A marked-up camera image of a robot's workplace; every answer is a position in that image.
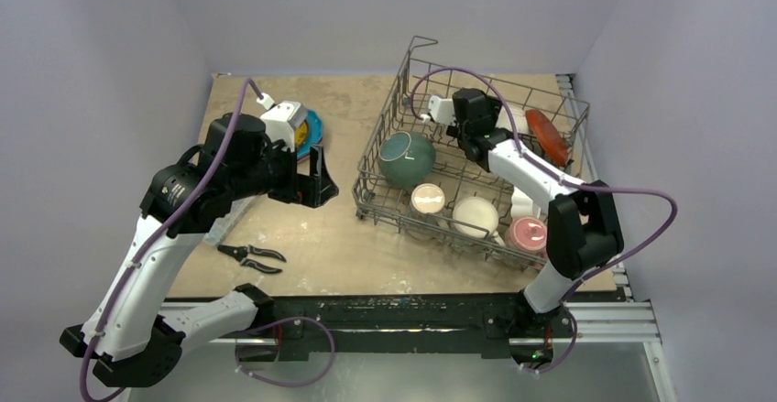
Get yellow patterned plate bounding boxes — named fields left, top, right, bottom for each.
left=295, top=121, right=310, bottom=148

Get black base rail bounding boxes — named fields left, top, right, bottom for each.
left=158, top=289, right=662, bottom=364

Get clear plastic tray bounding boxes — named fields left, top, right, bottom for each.
left=202, top=197, right=256, bottom=247

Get orange red plate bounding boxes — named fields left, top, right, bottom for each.
left=525, top=109, right=569, bottom=167

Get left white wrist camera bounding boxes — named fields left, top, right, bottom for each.
left=256, top=92, right=308, bottom=152

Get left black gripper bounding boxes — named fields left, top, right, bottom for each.
left=229, top=133, right=337, bottom=207

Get cream dragon mug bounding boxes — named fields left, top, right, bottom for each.
left=407, top=183, right=448, bottom=241

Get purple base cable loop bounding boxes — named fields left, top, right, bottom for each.
left=234, top=317, right=337, bottom=389

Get cream divided plate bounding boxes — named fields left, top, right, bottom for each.
left=496, top=106, right=531, bottom=136

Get grey wire dish rack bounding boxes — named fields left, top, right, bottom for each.
left=352, top=36, right=595, bottom=272

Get black pruning shears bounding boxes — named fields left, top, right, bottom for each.
left=216, top=244, right=287, bottom=275

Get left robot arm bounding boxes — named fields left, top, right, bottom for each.
left=60, top=114, right=338, bottom=389

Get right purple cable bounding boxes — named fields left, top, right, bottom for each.
left=410, top=67, right=679, bottom=376

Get pink ghost mug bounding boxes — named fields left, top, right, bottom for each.
left=504, top=216, right=547, bottom=257

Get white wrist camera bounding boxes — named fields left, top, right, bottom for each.
left=256, top=92, right=308, bottom=152
left=420, top=95, right=456, bottom=125

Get green floral mug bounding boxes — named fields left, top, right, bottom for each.
left=451, top=196, right=506, bottom=246

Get white scalloped teal bowl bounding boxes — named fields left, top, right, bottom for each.
left=378, top=131, right=436, bottom=189

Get teal blue plate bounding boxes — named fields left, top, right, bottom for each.
left=295, top=110, right=324, bottom=162

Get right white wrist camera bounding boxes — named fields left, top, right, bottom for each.
left=420, top=95, right=456, bottom=125

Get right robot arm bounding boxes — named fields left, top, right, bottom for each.
left=429, top=88, right=624, bottom=335

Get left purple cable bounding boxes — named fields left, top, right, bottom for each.
left=79, top=77, right=265, bottom=402

